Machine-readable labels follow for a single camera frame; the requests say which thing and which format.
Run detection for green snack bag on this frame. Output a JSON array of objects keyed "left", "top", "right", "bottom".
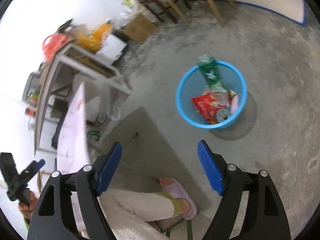
[{"left": 197, "top": 55, "right": 227, "bottom": 93}]

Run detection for yellow plastic bag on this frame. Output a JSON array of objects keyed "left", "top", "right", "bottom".
[{"left": 76, "top": 23, "right": 112, "bottom": 53}]

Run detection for red drink can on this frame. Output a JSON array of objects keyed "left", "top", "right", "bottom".
[{"left": 215, "top": 108, "right": 231, "bottom": 123}]

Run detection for person left hand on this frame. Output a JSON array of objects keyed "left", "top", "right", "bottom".
[{"left": 18, "top": 190, "right": 38, "bottom": 221}]

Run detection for white fleece trouser leg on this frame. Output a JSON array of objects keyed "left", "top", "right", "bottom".
[{"left": 98, "top": 189, "right": 182, "bottom": 239}]

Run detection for dark wooden stool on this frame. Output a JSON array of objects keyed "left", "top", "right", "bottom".
[{"left": 135, "top": 0, "right": 193, "bottom": 25}]

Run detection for red snack bag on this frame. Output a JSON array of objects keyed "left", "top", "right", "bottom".
[{"left": 191, "top": 92, "right": 230, "bottom": 125}]

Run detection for blue plastic waste basket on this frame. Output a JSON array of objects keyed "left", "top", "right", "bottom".
[{"left": 175, "top": 61, "right": 247, "bottom": 129}]

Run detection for plastic bags on box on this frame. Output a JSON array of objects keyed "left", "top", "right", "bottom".
[{"left": 117, "top": 0, "right": 143, "bottom": 29}]

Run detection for pink slipper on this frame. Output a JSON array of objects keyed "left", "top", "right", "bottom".
[{"left": 159, "top": 177, "right": 197, "bottom": 220}]

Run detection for red plastic bag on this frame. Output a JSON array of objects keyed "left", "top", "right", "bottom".
[{"left": 42, "top": 34, "right": 69, "bottom": 61}]

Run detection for white cabinet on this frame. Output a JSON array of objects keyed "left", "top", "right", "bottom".
[{"left": 96, "top": 34, "right": 127, "bottom": 64}]

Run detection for cardboard box on floor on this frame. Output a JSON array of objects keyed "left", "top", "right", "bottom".
[{"left": 120, "top": 14, "right": 158, "bottom": 44}]

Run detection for pink patterned table cover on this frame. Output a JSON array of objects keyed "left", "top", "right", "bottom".
[{"left": 57, "top": 83, "right": 90, "bottom": 174}]

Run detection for pink sponge cloth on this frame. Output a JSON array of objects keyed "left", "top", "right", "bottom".
[{"left": 229, "top": 90, "right": 239, "bottom": 115}]

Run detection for grey rice cooker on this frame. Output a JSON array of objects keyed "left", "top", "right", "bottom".
[{"left": 22, "top": 72, "right": 41, "bottom": 106}]

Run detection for white side table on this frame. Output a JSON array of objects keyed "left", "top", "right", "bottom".
[{"left": 34, "top": 43, "right": 132, "bottom": 151}]

